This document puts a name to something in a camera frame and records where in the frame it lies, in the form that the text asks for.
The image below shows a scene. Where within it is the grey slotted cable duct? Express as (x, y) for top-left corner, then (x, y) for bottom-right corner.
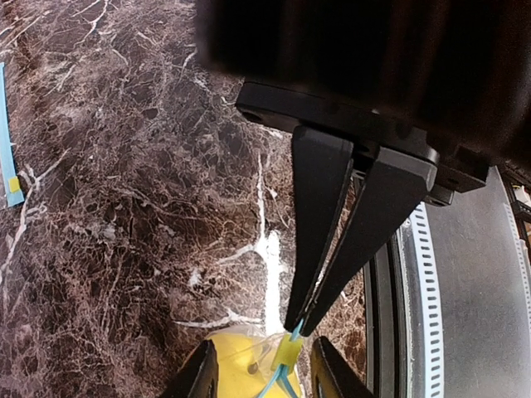
(398, 168), (530, 397)

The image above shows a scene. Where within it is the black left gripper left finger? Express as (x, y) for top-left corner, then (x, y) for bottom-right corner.
(163, 340), (219, 398)

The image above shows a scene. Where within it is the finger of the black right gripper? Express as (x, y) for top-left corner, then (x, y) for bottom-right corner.
(300, 148), (427, 337)
(285, 126), (353, 332)

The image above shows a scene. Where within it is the black front table rail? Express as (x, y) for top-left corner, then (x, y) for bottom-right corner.
(363, 235), (407, 398)

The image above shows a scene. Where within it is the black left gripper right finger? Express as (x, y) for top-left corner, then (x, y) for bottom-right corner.
(310, 336), (374, 398)

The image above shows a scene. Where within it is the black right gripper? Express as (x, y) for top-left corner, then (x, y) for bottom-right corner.
(194, 0), (531, 206)

